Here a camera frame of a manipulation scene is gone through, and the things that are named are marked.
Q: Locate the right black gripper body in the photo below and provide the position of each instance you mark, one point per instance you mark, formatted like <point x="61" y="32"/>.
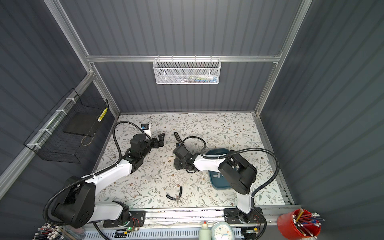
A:
<point x="179" y="164"/>

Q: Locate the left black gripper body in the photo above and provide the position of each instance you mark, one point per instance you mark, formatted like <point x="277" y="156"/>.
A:
<point x="154" y="143"/>

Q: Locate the black stapler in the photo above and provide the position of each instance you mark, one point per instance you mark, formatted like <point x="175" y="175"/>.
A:
<point x="179" y="140"/>

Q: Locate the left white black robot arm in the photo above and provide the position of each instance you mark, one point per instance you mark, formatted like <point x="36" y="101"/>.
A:
<point x="75" y="204"/>

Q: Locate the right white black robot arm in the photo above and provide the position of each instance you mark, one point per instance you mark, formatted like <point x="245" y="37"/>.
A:
<point x="238" y="172"/>

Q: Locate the teal plastic tray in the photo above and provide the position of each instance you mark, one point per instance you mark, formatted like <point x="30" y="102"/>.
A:
<point x="217" y="180"/>

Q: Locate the yellow marker in basket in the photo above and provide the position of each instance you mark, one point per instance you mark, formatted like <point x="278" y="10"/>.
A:
<point x="102" y="115"/>

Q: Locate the black pad in basket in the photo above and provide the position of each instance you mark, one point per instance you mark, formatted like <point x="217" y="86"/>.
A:
<point x="83" y="124"/>

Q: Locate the white glue bottle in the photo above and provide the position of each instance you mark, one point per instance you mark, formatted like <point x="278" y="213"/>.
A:
<point x="205" y="232"/>

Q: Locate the white desk clock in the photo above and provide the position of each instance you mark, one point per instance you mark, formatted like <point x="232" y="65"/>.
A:
<point x="222" y="231"/>

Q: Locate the red pencil cup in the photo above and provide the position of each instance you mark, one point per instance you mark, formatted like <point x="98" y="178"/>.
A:
<point x="300" y="224"/>

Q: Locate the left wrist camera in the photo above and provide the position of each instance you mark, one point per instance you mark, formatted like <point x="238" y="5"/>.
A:
<point x="146" y="127"/>

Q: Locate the black handled pliers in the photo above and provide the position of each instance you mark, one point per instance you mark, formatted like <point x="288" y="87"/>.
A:
<point x="176" y="198"/>

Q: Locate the white wire mesh basket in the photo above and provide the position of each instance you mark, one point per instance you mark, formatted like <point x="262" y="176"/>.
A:
<point x="187" y="72"/>

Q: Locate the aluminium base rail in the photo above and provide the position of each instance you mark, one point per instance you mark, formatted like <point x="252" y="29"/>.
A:
<point x="150" y="218"/>

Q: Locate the black wire basket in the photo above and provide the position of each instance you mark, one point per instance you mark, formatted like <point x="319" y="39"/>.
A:
<point x="50" y="143"/>

